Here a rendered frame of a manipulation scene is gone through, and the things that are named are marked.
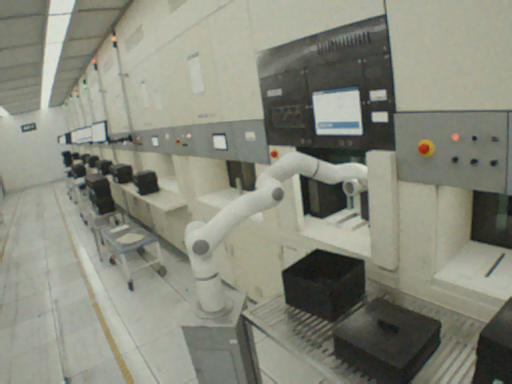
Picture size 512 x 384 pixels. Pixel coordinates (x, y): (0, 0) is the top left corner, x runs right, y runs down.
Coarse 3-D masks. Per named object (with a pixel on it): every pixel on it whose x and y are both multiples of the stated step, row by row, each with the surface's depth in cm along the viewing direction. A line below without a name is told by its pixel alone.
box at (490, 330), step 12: (504, 312) 83; (492, 324) 80; (504, 324) 79; (480, 336) 78; (492, 336) 76; (504, 336) 75; (480, 348) 78; (492, 348) 75; (504, 348) 72; (480, 360) 80; (492, 360) 76; (504, 360) 72; (480, 372) 80; (492, 372) 77; (504, 372) 73
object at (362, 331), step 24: (360, 312) 121; (384, 312) 118; (408, 312) 115; (336, 336) 111; (360, 336) 108; (384, 336) 106; (408, 336) 103; (432, 336) 102; (360, 360) 104; (384, 360) 96; (408, 360) 93
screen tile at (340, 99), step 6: (336, 96) 149; (342, 96) 146; (348, 96) 143; (336, 102) 150; (342, 102) 147; (348, 102) 144; (354, 102) 142; (354, 108) 143; (342, 114) 149; (348, 114) 146; (354, 114) 144
